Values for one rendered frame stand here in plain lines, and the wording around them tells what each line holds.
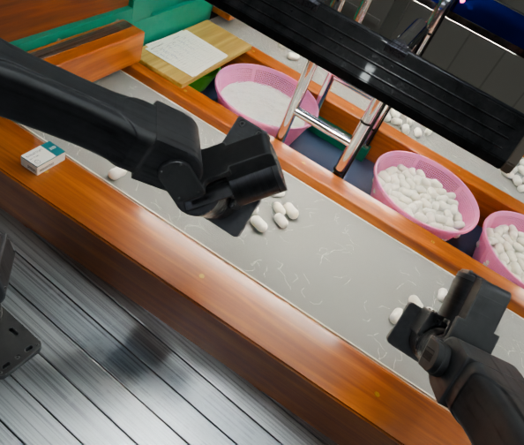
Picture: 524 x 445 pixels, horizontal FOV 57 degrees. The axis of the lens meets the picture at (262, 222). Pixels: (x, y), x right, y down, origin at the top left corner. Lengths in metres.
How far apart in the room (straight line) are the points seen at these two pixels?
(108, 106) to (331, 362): 0.48
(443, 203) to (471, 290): 0.63
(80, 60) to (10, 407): 0.59
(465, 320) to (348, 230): 0.45
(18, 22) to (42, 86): 0.50
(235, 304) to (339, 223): 0.33
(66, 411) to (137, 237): 0.27
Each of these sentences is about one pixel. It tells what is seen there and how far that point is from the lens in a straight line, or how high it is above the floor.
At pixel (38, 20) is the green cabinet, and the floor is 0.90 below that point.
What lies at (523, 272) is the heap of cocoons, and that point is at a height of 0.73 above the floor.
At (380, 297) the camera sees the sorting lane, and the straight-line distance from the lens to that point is 0.91.
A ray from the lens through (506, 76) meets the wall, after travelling 2.91.
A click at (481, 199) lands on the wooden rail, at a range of 1.32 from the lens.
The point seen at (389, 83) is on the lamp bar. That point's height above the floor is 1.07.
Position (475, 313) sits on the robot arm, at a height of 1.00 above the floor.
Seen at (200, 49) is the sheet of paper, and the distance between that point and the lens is 1.28.
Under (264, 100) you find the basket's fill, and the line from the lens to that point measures 1.26.
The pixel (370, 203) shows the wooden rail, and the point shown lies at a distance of 1.03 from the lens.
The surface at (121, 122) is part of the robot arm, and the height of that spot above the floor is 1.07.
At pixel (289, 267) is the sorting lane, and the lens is 0.85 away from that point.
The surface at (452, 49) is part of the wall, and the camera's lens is 2.93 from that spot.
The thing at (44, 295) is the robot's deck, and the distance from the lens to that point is 0.83.
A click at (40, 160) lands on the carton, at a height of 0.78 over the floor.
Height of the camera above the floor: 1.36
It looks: 43 degrees down
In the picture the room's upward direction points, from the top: 25 degrees clockwise
